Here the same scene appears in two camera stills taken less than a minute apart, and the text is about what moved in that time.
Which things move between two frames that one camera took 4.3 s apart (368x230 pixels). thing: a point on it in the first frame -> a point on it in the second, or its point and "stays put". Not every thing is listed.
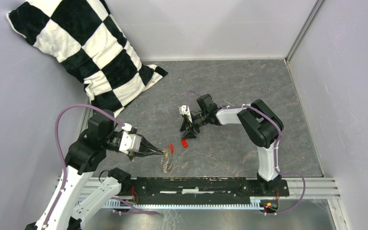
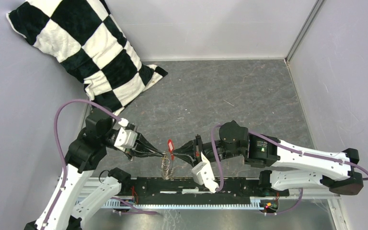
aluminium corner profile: [317, 5] stays put
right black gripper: [186, 123] -> [189, 147]
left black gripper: [144, 149] stays put
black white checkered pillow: [84, 37] stays put
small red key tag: [184, 143] -> [170, 145]
